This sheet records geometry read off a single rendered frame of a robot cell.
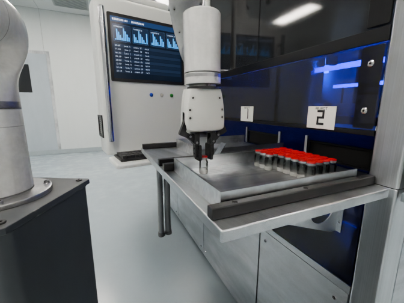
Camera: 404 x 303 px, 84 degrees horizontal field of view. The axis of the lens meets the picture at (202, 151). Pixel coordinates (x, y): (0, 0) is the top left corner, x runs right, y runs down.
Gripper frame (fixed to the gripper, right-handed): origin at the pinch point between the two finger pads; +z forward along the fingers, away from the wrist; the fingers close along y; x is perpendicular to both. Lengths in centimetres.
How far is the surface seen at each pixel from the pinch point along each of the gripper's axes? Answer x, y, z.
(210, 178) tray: 4.3, 0.2, 5.7
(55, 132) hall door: -529, 116, 42
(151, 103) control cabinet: -75, -3, -13
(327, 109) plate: 9.5, -31.3, -9.9
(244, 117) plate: -28.0, -31.5, -6.1
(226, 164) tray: -5.2, -9.8, 5.8
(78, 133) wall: -530, 73, 48
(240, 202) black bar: 22.1, 3.7, 3.9
